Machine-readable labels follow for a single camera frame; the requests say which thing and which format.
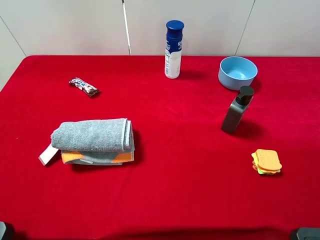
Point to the light blue bowl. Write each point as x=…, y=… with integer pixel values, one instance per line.
x=235, y=72

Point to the orange grey folded towel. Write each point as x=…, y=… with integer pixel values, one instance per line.
x=100, y=158

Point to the black object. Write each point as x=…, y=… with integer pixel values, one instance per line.
x=6, y=231
x=305, y=233

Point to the black object bottom left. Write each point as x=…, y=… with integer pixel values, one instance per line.
x=6, y=231

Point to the white towel tag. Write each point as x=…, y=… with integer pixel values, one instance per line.
x=47, y=155

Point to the dark grey pump bottle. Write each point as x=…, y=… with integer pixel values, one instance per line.
x=237, y=109

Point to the white pole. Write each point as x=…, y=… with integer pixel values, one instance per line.
x=126, y=27

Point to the chocolate bar wrapper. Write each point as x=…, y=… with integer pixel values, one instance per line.
x=85, y=87

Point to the blue cap white bottle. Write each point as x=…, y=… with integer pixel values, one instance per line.
x=173, y=49

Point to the toy sandwich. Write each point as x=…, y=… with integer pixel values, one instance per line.
x=266, y=162

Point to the black object bottom right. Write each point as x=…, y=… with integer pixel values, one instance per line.
x=305, y=233

